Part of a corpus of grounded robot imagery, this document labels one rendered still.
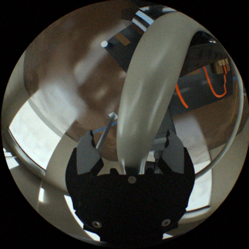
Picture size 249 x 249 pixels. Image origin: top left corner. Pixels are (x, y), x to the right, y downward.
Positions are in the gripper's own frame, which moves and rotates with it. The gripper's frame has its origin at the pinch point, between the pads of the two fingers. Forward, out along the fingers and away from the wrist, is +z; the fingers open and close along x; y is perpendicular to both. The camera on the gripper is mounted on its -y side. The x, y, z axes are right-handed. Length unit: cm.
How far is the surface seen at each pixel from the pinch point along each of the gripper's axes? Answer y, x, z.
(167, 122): 26, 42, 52
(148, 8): -56, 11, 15
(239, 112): -8.5, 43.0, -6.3
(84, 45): -95, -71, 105
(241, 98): -14.2, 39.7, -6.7
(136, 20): -50, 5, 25
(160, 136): 36, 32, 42
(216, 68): -68, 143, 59
